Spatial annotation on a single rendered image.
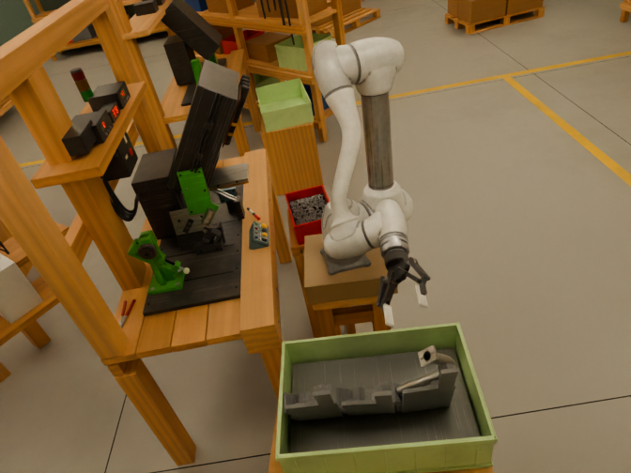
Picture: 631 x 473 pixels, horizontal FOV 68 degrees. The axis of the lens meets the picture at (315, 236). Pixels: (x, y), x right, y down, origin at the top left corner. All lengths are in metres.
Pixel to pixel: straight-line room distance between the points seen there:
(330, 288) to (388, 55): 0.88
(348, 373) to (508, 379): 1.24
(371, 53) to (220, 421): 2.01
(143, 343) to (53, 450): 1.26
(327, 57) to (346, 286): 0.86
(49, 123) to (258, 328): 1.04
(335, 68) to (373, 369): 1.02
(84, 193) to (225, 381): 1.41
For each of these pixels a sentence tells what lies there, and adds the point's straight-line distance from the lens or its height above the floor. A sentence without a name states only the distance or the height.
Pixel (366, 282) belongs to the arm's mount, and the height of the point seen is 0.94.
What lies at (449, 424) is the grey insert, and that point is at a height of 0.85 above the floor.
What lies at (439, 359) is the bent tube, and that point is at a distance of 1.32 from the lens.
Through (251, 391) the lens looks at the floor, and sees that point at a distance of 2.79.
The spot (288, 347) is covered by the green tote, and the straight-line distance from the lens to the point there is 1.69.
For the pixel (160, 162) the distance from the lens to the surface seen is 2.42.
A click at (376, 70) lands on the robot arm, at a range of 1.65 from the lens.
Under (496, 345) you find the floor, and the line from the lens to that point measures 2.87.
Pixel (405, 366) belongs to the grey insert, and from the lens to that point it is 1.70.
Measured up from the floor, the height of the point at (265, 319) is 0.90.
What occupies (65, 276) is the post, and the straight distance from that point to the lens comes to 1.76.
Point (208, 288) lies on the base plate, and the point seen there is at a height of 0.90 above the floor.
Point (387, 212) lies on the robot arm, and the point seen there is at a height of 1.34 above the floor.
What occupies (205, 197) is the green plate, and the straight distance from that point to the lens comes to 2.21.
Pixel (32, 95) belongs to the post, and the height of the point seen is 1.80.
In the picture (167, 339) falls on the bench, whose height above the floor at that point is 0.88.
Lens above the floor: 2.23
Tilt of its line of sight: 38 degrees down
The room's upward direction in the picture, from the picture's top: 11 degrees counter-clockwise
